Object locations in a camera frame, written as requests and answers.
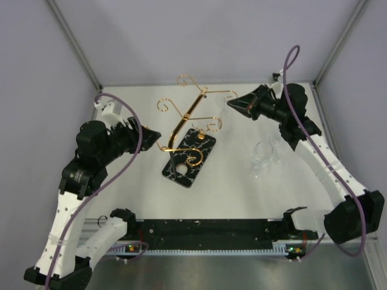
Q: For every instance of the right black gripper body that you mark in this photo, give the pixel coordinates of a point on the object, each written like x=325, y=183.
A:
x=268, y=108

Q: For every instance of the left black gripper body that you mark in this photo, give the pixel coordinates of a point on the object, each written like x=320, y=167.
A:
x=123, y=140

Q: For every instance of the round clear wine glass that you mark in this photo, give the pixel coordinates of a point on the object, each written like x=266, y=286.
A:
x=278, y=145

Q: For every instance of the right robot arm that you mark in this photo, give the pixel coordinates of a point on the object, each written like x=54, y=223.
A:
x=355, y=209

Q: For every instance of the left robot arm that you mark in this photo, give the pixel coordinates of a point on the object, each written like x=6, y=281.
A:
x=64, y=264

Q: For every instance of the black marble rack base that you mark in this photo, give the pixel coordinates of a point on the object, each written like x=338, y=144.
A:
x=189, y=158

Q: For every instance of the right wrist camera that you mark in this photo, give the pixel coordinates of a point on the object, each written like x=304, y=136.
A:
x=276, y=79

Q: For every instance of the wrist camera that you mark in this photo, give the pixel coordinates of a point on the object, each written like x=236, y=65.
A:
x=110, y=112
x=276, y=79

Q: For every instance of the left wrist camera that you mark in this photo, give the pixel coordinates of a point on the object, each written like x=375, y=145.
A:
x=110, y=112

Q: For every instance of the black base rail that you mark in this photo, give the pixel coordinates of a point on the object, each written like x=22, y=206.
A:
x=211, y=234

